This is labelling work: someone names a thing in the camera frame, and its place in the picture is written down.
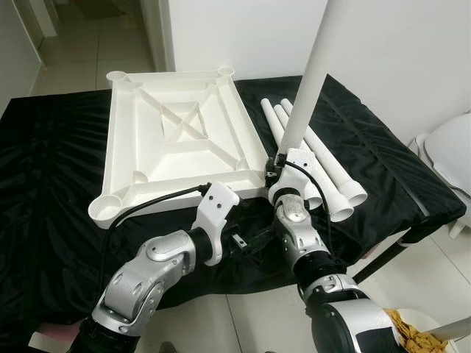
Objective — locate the white plastic table leg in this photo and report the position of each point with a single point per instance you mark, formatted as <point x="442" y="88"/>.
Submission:
<point x="342" y="176"/>
<point x="269" y="114"/>
<point x="337" y="202"/>
<point x="313" y="81"/>

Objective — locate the white plastic table top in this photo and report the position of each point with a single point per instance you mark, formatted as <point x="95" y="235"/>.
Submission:
<point x="176" y="147"/>

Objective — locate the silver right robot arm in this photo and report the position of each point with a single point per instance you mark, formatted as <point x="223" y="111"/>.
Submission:
<point x="302" y="235"/>

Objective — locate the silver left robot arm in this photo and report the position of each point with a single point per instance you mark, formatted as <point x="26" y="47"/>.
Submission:
<point x="140" y="287"/>

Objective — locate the black metal table leg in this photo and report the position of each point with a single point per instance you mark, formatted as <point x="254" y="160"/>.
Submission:
<point x="383" y="259"/>

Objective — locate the black table cloth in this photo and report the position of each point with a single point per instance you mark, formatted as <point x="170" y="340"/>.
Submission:
<point x="412" y="147"/>

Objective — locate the yellow crumpled cloth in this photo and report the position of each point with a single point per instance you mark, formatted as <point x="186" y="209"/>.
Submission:
<point x="412" y="334"/>

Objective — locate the white round plate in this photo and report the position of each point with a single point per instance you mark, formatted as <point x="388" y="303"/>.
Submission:
<point x="430" y="318"/>

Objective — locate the white door frame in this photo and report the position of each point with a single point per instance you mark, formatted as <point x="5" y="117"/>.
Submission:
<point x="158" y="37"/>

